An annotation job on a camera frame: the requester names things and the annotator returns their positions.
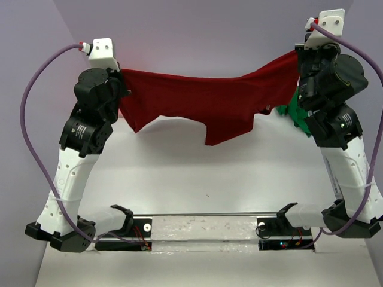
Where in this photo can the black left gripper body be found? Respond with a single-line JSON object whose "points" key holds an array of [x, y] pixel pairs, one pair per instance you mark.
{"points": [[115, 79]]}

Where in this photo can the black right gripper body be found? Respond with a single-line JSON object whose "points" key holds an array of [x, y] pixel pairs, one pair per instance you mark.
{"points": [[310, 62]]}

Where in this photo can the red t-shirt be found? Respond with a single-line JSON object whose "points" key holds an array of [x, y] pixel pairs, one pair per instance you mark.
{"points": [[226, 106]]}

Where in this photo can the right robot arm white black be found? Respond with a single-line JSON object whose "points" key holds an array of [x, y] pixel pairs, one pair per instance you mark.
{"points": [[328, 79]]}

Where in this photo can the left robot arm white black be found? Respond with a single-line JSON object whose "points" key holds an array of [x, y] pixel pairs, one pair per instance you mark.
{"points": [[98, 93]]}

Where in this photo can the green t-shirt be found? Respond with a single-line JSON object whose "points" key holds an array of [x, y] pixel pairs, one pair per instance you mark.
{"points": [[296, 113]]}

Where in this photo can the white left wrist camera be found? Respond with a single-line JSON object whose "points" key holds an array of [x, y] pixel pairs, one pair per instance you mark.
{"points": [[100, 54]]}

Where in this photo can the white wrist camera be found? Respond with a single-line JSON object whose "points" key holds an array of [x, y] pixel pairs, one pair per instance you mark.
{"points": [[100, 54], [330, 20]]}

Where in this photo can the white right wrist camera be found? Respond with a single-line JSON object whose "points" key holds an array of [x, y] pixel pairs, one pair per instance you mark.
{"points": [[330, 20]]}

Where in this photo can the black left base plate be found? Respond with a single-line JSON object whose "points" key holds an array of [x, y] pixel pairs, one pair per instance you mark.
{"points": [[135, 239]]}

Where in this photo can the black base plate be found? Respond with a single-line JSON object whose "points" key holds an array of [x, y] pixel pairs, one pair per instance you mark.
{"points": [[135, 239], [277, 237]]}

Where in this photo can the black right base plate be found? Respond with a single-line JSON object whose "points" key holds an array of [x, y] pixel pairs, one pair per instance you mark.
{"points": [[277, 237]]}

